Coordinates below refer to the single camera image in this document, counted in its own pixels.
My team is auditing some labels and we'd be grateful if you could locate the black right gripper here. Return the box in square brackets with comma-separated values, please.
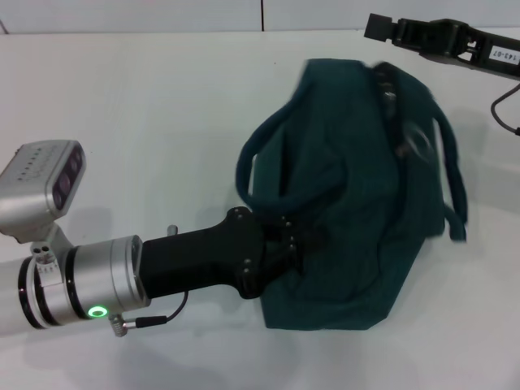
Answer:
[364, 13, 520, 78]

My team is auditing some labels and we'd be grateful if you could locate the dark teal insulated lunch bag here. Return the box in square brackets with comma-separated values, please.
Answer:
[235, 58, 468, 332]

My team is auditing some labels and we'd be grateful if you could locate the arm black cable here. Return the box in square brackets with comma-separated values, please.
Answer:
[109, 290, 190, 337]
[491, 83, 520, 137]

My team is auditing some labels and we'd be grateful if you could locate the silver zipper pull ring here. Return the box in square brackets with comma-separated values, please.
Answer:
[400, 125, 434, 159]

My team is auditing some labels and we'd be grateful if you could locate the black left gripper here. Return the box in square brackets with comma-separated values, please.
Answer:
[140, 206, 326, 301]

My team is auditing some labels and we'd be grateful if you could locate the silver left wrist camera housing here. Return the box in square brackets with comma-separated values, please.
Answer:
[0, 140, 87, 261]

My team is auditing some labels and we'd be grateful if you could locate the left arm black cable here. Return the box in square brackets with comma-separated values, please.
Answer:
[109, 290, 190, 337]

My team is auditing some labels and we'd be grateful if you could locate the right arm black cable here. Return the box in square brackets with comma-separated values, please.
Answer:
[491, 83, 520, 137]

